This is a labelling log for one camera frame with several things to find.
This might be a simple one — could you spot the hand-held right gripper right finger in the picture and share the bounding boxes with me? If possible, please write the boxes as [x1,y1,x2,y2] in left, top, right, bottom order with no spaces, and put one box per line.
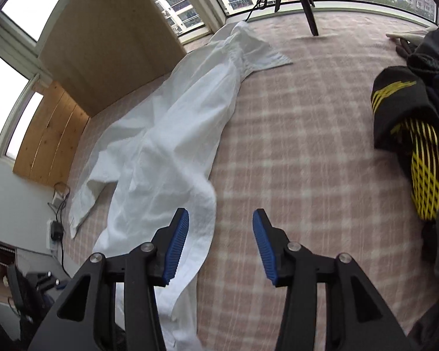
[252,208,412,351]

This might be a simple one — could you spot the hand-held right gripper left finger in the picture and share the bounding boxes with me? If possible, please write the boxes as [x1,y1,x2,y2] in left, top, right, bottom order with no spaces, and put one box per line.
[28,208,190,351]

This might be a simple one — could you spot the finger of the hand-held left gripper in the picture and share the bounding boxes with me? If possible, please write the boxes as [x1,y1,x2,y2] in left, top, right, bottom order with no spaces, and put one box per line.
[25,271,64,293]

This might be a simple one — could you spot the white shirt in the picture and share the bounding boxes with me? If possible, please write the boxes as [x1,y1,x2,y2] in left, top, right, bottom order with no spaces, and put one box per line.
[69,21,292,351]

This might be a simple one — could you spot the white power strip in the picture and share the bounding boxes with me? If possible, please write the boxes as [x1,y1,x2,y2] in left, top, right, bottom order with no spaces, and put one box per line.
[46,219,64,251]

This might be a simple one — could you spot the pink plaid blanket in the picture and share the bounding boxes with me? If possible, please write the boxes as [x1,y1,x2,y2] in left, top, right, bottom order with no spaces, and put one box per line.
[64,9,439,351]

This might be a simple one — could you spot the knotty pine wood board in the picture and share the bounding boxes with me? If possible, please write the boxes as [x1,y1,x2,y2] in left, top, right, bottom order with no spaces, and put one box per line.
[13,80,91,190]

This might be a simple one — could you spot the black yellow mesh garment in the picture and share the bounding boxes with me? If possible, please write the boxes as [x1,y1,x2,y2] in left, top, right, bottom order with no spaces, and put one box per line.
[371,66,439,222]

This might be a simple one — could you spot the large light wooden board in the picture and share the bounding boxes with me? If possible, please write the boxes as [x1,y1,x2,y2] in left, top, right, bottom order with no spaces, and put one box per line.
[38,0,187,116]

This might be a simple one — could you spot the black elastic waist garment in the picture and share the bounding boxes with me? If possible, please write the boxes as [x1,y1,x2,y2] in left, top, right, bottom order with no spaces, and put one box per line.
[406,18,439,92]

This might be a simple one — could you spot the white window frame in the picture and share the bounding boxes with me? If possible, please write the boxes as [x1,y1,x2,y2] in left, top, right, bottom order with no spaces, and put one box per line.
[0,0,439,161]

